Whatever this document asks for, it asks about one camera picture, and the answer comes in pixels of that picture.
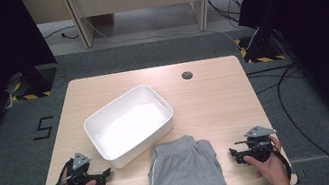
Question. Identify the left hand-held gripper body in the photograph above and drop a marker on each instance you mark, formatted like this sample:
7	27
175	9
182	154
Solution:
78	174

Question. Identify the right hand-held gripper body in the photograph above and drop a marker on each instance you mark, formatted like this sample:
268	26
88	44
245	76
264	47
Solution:
259	149

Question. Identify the white plastic bin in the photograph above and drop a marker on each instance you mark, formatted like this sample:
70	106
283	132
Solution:
130	125

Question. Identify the grey pants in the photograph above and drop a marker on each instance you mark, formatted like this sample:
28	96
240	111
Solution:
184	173

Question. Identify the person's right hand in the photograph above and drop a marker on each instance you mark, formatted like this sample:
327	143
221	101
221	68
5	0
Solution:
275	168

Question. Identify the stand base with hazard tape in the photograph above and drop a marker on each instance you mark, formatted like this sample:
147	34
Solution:
36	87
260	51

